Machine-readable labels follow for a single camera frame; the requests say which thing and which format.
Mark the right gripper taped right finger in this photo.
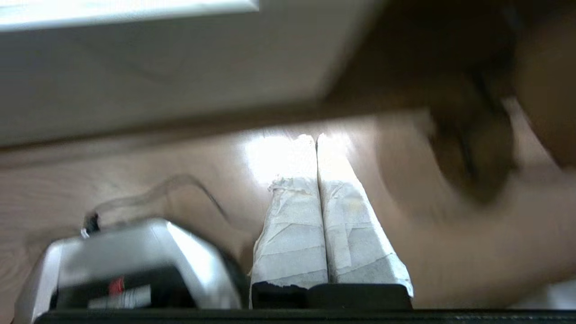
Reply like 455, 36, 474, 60
316, 133, 414, 310

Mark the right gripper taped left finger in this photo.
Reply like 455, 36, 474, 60
250, 133, 330, 310

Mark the white glossy drawer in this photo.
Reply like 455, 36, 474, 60
0, 0, 388, 148

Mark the silver robot base chassis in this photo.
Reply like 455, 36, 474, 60
13, 218, 249, 312

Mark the black power plug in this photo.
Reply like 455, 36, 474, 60
81, 212, 102, 237

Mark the black floor cable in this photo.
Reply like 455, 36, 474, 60
85, 173, 231, 225

